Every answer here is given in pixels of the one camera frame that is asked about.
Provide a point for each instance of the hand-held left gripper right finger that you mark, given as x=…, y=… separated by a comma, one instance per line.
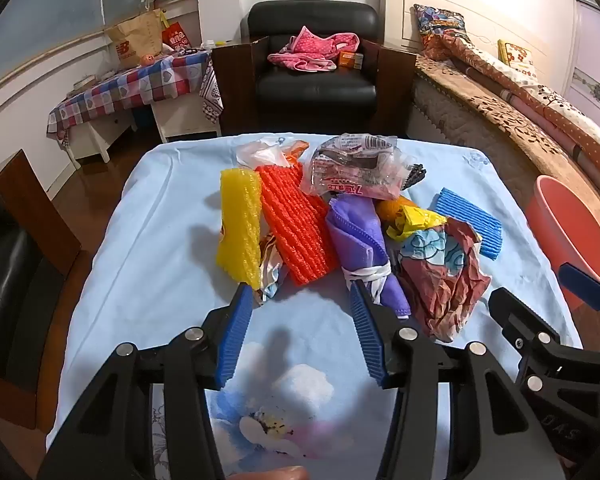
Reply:
x=367, y=340

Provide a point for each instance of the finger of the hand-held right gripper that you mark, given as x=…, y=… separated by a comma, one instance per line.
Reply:
x=582, y=285
x=520, y=317

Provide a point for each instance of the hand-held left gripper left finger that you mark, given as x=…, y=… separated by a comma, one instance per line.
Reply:
x=232, y=340

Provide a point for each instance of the pink plastic bucket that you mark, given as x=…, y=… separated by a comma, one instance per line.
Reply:
x=565, y=230

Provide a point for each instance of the shiny printed snack wrapper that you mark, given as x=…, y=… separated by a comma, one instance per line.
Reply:
x=272, y=275

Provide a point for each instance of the floral wrapping paper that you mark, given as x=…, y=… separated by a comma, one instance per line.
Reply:
x=440, y=285

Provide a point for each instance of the blue foam net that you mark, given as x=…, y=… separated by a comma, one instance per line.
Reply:
x=470, y=225

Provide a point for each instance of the yellow foam net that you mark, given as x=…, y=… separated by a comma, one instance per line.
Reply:
x=237, y=225

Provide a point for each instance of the yellow plastic wrapper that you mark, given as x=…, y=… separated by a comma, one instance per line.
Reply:
x=415, y=217

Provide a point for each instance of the orange-red foam net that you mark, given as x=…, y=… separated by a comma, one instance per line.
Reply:
x=290, y=220

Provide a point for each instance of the orange peel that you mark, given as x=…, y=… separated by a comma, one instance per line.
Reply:
x=392, y=207

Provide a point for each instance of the black foam net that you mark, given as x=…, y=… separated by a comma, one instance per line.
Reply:
x=414, y=176

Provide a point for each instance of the clear red-printed plastic wrapper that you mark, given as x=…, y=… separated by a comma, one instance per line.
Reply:
x=350, y=170

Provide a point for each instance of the translucent plastic bag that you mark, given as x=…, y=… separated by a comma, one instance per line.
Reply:
x=260, y=152

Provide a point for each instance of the person's left hand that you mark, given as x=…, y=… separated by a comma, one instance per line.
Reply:
x=270, y=474

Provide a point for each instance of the light blue floral tablecloth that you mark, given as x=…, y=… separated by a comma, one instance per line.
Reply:
x=155, y=260

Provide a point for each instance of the brown leaf-pattern blanket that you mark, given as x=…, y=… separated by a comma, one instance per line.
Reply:
x=520, y=130

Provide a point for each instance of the polka dot floral quilt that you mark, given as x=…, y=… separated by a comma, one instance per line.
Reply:
x=555, y=110

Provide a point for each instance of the quilted mattress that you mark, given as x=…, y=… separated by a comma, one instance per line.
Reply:
x=455, y=125

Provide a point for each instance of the white side table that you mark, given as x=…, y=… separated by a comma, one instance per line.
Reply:
x=180, y=115

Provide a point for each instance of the lilac wardrobe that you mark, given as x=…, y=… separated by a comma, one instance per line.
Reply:
x=595, y=50

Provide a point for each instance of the yellow floral pillow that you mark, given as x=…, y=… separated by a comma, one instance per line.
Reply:
x=517, y=57

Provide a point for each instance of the black leather sofa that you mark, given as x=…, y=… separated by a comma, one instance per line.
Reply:
x=0, y=285

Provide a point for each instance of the brown wooden board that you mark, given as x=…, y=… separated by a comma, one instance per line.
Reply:
x=35, y=205

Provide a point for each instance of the black leather armchair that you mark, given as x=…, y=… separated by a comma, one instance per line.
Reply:
x=315, y=95

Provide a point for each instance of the patterned white cloth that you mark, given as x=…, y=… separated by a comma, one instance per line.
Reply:
x=211, y=90

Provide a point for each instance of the checked tablecloth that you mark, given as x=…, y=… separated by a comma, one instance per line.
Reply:
x=130, y=85

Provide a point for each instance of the small orange box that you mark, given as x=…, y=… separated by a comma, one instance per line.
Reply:
x=349, y=59

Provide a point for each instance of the small orange ball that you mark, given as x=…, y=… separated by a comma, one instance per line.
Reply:
x=147, y=58

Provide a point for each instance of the small pale box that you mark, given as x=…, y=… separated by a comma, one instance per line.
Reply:
x=82, y=85

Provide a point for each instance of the colourful printed pillow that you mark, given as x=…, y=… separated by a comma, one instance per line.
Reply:
x=440, y=22

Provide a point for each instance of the pink polka dot garment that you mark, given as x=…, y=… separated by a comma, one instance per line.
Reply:
x=305, y=45

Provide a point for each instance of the red gift bag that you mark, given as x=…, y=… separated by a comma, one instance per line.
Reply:
x=176, y=37

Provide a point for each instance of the brown paper bag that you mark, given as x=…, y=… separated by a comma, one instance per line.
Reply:
x=135, y=37

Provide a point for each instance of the cream bed headboard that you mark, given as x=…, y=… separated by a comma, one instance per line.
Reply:
x=400, y=10

